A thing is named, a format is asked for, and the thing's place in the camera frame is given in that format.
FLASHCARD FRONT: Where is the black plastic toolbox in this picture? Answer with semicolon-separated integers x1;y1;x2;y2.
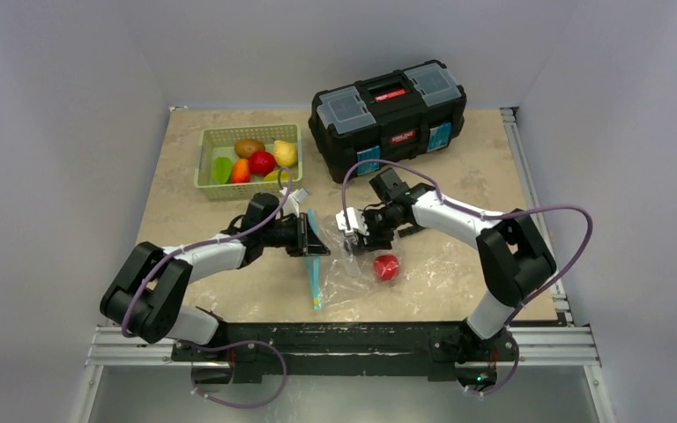
309;60;467;183

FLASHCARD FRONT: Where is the clear zip top bag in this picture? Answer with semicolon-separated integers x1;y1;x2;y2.
305;210;461;310

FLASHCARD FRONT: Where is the red fake tomato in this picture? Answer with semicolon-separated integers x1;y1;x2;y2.
373;254;400;282

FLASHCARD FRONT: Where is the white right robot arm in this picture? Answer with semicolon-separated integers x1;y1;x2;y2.
335;169;557;359

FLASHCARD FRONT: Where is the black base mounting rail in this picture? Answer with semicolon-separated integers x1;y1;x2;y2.
172;321;519;389

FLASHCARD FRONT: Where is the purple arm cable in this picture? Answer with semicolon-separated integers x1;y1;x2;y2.
120;167;294;338
341;159;594;325

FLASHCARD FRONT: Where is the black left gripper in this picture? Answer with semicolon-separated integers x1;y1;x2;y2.
260;211;329;256

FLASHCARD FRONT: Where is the brown orange fake fruit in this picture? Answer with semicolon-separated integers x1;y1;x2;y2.
234;138;266;160

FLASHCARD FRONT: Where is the red fake apple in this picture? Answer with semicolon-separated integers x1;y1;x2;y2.
249;151;277;176

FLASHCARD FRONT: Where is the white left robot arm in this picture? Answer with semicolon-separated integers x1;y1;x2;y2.
100;190;331;360

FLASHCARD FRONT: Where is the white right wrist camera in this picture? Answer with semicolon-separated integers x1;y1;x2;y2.
335;207;369;237

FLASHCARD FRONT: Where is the yellow fake bell pepper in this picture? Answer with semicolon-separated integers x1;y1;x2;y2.
263;169;288;183

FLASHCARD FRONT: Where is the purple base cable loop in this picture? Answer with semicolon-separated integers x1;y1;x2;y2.
190;340;288;410

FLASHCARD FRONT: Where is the black rubber mallet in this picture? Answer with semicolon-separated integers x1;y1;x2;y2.
398;225;424;238

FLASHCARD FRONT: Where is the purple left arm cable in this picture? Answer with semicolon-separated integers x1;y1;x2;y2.
120;167;294;338

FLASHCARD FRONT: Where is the yellow fake pear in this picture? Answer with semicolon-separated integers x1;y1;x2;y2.
272;139;299;167

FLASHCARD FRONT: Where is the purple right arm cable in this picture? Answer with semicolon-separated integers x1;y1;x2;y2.
341;159;594;325

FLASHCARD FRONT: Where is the green perforated plastic basket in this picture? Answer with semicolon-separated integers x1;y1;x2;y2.
193;123;303;201

